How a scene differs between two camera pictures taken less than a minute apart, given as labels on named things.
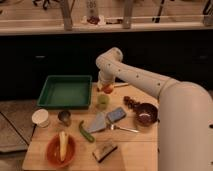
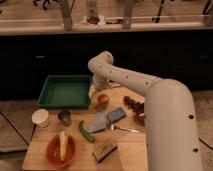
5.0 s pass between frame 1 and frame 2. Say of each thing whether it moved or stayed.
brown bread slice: stayed
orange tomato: moved
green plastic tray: stayed
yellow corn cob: stayed
